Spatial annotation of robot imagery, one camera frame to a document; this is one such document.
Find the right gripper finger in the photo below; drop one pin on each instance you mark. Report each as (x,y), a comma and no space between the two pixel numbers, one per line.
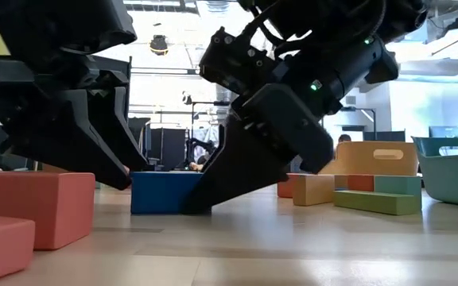
(237,175)

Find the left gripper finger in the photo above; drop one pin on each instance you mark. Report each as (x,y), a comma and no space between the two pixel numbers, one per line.
(66,135)
(113,115)

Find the orange long block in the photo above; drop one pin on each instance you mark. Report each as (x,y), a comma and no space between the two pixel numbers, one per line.
(312,190)

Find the salmon pink foam block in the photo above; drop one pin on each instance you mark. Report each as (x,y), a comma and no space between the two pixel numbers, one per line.
(2,250)
(46,206)

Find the large blue block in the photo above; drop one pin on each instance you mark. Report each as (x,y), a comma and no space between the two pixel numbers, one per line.
(161,194)

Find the green long block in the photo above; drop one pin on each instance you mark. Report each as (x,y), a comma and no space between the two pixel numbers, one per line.
(372,203)

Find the black background robot arm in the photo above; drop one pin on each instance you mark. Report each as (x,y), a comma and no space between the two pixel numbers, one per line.
(201,145)

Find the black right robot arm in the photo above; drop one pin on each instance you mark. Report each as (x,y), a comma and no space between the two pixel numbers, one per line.
(352,59)

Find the person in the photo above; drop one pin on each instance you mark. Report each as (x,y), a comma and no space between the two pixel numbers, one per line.
(344,139)

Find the black divider screen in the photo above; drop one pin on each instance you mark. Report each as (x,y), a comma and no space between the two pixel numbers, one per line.
(169,147)

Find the fluorescent light strip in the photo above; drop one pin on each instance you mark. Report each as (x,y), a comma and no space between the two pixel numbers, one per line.
(165,71)

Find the black ceiling-hung device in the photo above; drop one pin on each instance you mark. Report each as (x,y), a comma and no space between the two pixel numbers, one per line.
(158,44)

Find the yellow orange plastic bin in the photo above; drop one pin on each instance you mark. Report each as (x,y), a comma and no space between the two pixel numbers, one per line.
(372,165)

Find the pink red small cube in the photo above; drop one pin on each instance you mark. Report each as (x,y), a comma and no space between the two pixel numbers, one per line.
(360,183)

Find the teal small cube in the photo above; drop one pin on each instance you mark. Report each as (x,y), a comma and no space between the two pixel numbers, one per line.
(398,183)

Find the computer monitor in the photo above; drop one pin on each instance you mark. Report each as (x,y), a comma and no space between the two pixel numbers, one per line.
(447,132)

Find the teal green plastic bin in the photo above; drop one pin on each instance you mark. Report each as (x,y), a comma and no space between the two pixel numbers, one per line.
(451,182)

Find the black stand frame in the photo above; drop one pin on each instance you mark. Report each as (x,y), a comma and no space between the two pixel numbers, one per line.
(358,108)
(209,103)

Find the small black ceiling camera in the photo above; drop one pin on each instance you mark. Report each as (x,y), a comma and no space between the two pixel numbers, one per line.
(187,98)

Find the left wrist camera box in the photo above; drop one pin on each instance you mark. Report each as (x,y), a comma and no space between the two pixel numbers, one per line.
(94,28)

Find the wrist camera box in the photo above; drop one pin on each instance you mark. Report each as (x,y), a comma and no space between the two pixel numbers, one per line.
(94,28)
(233,59)

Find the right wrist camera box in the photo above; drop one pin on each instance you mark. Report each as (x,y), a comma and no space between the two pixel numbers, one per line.
(233,59)

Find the silver ceiling air duct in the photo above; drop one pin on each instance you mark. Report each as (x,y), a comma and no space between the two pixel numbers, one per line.
(218,5)

